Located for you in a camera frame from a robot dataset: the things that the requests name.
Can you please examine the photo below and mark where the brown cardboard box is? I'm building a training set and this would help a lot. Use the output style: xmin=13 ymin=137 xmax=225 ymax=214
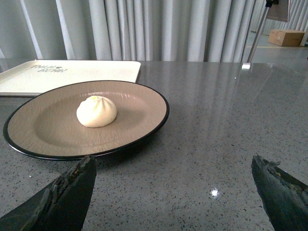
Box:
xmin=268 ymin=29 xmax=305 ymax=47

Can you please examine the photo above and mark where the white bear print tray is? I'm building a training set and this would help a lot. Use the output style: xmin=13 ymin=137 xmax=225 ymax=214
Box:
xmin=0 ymin=60 xmax=141 ymax=97

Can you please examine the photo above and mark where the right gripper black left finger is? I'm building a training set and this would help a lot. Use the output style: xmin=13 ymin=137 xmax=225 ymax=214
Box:
xmin=0 ymin=156 xmax=96 ymax=231

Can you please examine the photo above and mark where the grey pleated curtain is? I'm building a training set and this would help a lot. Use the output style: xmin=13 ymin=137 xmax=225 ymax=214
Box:
xmin=0 ymin=0 xmax=272 ymax=63

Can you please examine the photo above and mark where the metal stand pole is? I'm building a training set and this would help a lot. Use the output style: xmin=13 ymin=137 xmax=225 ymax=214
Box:
xmin=247 ymin=7 xmax=270 ymax=63

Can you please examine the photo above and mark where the white steamed bun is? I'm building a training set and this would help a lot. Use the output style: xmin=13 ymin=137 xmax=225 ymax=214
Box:
xmin=77 ymin=96 xmax=117 ymax=128

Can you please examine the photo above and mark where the grey panel on stand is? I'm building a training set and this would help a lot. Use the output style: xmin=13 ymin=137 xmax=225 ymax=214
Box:
xmin=265 ymin=0 xmax=290 ymax=22

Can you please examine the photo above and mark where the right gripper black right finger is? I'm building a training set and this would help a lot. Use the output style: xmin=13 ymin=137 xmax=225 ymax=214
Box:
xmin=251 ymin=155 xmax=308 ymax=231

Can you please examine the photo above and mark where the beige plate with black rim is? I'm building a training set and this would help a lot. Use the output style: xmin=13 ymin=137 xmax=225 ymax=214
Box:
xmin=3 ymin=80 xmax=169 ymax=160

